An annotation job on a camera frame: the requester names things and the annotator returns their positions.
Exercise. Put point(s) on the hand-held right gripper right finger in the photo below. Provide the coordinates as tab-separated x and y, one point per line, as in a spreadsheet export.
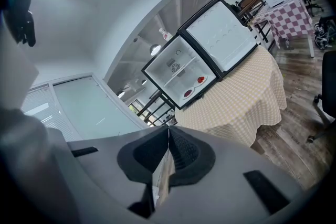
225	165

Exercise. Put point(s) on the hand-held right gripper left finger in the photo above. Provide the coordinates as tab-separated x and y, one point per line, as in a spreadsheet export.
105	165

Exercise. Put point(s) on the white plate of red food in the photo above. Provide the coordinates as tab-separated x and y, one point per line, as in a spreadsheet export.
200	79
188	93

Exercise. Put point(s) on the black mini fridge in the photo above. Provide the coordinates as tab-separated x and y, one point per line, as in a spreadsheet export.
225	34

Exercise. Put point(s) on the frosted glass door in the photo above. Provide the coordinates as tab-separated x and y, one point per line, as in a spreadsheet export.
89	110

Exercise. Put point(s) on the yellow checked tablecloth table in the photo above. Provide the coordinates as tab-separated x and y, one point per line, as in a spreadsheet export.
241	102

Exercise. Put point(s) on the white pendant lamp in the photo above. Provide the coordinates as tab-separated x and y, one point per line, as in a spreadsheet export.
121	94
155	49
144	81

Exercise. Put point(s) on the black metal rack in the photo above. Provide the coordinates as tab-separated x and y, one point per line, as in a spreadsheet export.
157	110

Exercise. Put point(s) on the window blinds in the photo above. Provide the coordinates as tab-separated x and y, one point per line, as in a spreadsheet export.
42	107

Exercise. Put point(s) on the black office chair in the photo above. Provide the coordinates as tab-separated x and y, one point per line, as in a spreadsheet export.
328	86

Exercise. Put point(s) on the clear plastic bottle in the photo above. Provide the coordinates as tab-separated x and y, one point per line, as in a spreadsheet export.
287	43

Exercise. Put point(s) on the white bottle with pink label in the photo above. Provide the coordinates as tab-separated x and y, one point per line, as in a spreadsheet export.
164	33

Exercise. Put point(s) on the pink checked tablecloth table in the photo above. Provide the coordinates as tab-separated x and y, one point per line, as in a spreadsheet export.
286	17

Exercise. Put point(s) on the black and white floor device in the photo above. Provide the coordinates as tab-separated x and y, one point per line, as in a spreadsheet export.
323	34

